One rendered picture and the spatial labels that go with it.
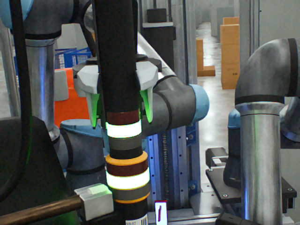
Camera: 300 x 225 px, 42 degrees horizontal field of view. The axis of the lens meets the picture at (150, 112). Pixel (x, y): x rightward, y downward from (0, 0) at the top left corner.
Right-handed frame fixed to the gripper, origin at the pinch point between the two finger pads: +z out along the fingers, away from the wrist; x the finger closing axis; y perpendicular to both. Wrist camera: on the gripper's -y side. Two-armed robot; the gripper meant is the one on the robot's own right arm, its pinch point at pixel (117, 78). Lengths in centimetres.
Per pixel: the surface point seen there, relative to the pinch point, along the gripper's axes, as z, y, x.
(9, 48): -139, 5, 46
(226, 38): -723, 49, -211
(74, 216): -4.2, 15.8, 6.2
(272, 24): -169, 4, -82
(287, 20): -168, 2, -90
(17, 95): -140, 26, 46
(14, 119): -12.2, 6.1, 13.3
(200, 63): -901, 118, -196
